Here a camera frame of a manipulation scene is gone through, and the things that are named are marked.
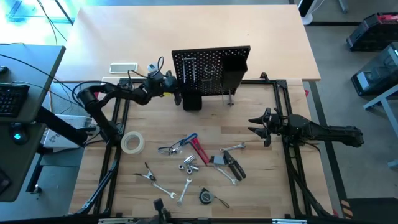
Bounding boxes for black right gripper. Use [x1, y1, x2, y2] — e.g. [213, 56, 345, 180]
[248, 107, 289, 147]

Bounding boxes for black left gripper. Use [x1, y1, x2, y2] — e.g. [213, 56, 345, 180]
[148, 70, 183, 106]

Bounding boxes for short silver combination wrench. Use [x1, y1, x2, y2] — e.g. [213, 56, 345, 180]
[219, 142, 247, 153]

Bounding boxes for black wire stripper pliers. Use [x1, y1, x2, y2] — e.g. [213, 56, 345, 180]
[222, 150, 248, 182]

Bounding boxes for small grey brush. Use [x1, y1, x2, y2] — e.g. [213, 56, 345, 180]
[210, 154, 225, 166]

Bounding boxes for blue T-handle hex key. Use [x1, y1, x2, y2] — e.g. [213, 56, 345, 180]
[169, 133, 199, 153]

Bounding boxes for clear black-framed safety glasses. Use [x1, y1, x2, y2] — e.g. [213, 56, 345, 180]
[157, 141, 184, 156]

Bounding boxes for red utility knife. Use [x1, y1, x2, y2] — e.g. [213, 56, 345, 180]
[190, 138, 211, 166]

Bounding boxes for black tape measure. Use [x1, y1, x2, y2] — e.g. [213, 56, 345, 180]
[198, 187, 231, 209]

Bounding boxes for pair of hanging wrenches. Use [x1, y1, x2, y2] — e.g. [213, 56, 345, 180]
[182, 56, 197, 84]

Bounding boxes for double-prong metal pegboard hook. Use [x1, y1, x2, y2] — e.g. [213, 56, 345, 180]
[221, 89, 234, 108]
[201, 78, 214, 94]

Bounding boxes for white rectangular tray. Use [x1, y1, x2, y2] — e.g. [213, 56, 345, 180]
[109, 62, 139, 74]

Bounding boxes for black perforated pegboard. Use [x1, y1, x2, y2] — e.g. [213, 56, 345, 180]
[171, 45, 251, 112]

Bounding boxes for black pegboard bin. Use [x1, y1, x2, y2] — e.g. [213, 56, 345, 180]
[220, 57, 249, 91]

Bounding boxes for white masking tape roll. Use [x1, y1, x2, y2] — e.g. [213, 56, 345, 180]
[120, 131, 146, 156]

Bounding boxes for small metal spring clamp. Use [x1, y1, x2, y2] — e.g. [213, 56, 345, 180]
[134, 161, 157, 182]

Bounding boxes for black diagonal support beam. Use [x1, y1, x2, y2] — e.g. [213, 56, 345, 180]
[36, 107, 90, 149]

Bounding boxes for white cardboard box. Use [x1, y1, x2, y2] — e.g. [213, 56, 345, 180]
[42, 114, 94, 149]

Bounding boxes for dark grey equipment case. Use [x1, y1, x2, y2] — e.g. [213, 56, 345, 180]
[350, 42, 398, 96]

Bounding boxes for grey office desk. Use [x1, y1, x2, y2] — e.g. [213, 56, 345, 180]
[0, 43, 67, 203]

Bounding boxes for black case with red lid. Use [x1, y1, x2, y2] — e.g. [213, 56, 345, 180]
[346, 12, 398, 52]

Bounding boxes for black computer keyboard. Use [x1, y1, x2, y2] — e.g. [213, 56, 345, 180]
[0, 82, 30, 118]

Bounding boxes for black mouse with blue light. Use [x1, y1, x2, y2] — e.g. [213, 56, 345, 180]
[8, 123, 30, 146]

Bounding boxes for black aluminium table frame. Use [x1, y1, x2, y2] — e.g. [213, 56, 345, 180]
[70, 72, 335, 224]

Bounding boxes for white pedestal base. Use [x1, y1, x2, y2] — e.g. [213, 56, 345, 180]
[297, 0, 326, 26]

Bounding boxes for grey metal table frame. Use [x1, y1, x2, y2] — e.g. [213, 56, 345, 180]
[363, 83, 398, 169]

